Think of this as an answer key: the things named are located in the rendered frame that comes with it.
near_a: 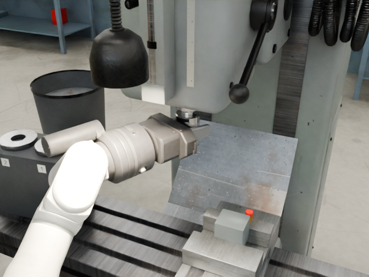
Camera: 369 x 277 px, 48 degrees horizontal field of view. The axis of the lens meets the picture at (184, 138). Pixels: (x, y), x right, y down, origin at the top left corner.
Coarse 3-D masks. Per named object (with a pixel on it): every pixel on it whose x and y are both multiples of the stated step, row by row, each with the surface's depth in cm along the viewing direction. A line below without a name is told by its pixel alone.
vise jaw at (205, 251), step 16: (192, 240) 84; (208, 240) 84; (224, 240) 84; (192, 256) 81; (208, 256) 80; (224, 256) 80; (240, 256) 80; (256, 256) 80; (224, 272) 80; (240, 272) 78; (256, 272) 77
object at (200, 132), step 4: (204, 124) 78; (208, 124) 78; (192, 128) 76; (196, 128) 76; (200, 128) 76; (204, 128) 77; (208, 128) 78; (196, 132) 76; (200, 132) 77; (204, 132) 78; (208, 132) 78; (196, 136) 76; (200, 136) 77; (204, 136) 78
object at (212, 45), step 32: (192, 0) 58; (224, 0) 57; (192, 32) 60; (224, 32) 59; (256, 32) 72; (192, 64) 62; (224, 64) 61; (128, 96) 71; (192, 96) 65; (224, 96) 64
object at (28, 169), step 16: (0, 144) 100; (16, 144) 100; (32, 144) 101; (0, 160) 100; (16, 160) 98; (32, 160) 96; (48, 160) 96; (0, 176) 102; (16, 176) 100; (32, 176) 99; (0, 192) 105; (16, 192) 103; (32, 192) 101; (0, 208) 108; (16, 208) 106; (32, 208) 104
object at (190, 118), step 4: (176, 112) 77; (180, 112) 77; (196, 112) 77; (176, 116) 76; (180, 116) 76; (184, 116) 76; (188, 116) 76; (192, 116) 76; (196, 116) 76; (180, 120) 76; (184, 120) 76; (188, 120) 75; (192, 120) 76; (196, 120) 76
